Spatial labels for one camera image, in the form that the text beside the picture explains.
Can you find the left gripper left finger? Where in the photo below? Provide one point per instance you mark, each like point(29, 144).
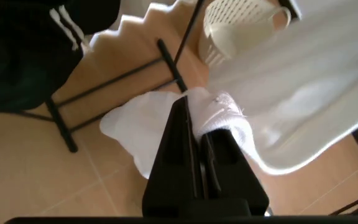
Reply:
point(169, 180)

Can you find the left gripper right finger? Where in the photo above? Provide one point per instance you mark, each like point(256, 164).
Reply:
point(238, 186)

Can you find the white garment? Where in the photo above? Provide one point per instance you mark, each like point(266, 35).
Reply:
point(291, 77)

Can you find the black garment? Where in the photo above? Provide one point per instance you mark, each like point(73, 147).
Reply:
point(17, 62)

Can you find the black clothes rack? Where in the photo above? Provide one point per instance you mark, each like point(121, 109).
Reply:
point(166, 59)

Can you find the white laundry basket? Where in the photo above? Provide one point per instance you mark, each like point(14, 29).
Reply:
point(222, 18)

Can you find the beige curtain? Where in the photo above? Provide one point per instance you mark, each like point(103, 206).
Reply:
point(132, 6)

